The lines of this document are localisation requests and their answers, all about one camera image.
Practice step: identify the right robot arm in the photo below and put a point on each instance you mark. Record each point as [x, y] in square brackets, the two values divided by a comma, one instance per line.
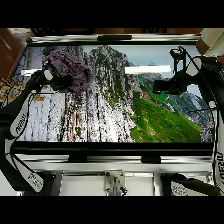
[210, 77]

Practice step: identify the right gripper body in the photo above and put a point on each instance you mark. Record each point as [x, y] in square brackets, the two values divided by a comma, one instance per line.
[168, 86]

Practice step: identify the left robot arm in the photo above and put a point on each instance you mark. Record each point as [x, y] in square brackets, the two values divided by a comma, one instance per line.
[19, 107]

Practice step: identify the purple printed sweatshirt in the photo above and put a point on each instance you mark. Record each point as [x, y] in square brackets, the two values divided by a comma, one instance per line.
[71, 71]

